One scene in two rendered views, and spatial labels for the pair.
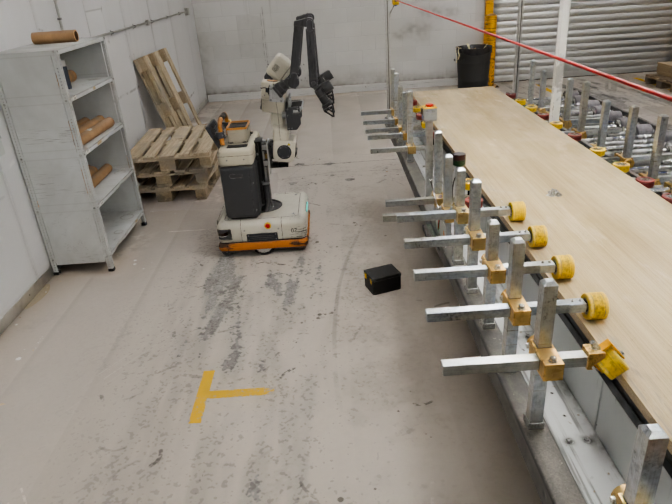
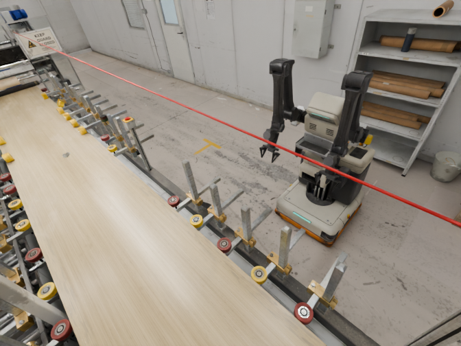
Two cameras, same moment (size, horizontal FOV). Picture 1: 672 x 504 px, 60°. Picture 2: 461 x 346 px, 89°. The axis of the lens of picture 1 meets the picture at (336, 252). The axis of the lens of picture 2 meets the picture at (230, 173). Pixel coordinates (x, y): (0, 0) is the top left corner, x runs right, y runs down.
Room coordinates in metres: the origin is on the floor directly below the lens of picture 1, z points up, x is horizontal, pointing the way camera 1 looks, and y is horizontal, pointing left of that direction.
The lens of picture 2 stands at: (4.78, -1.09, 2.06)
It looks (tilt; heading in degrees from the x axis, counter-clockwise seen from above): 42 degrees down; 139
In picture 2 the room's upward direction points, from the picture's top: 7 degrees counter-clockwise
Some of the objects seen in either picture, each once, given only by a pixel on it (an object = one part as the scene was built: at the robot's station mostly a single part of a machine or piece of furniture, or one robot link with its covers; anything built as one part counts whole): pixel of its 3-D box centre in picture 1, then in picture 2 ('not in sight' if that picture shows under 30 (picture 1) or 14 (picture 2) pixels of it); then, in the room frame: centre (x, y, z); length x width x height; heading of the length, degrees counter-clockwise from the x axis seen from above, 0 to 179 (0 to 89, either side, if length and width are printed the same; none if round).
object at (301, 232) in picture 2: (391, 121); (281, 255); (4.44, -0.50, 0.81); 0.43 x 0.03 x 0.04; 89
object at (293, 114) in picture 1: (292, 110); (315, 150); (4.20, 0.24, 0.99); 0.28 x 0.16 x 0.22; 179
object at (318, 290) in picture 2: not in sight; (322, 295); (4.70, -0.55, 0.83); 0.14 x 0.06 x 0.05; 179
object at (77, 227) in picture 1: (79, 153); (393, 97); (4.26, 1.86, 0.78); 0.90 x 0.45 x 1.55; 179
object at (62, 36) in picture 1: (55, 37); (443, 8); (4.37, 1.86, 1.59); 0.30 x 0.08 x 0.08; 89
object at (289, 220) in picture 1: (265, 220); (318, 202); (4.20, 0.53, 0.16); 0.67 x 0.64 x 0.25; 89
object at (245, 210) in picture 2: (400, 118); (247, 233); (4.23, -0.55, 0.88); 0.04 x 0.04 x 0.48; 89
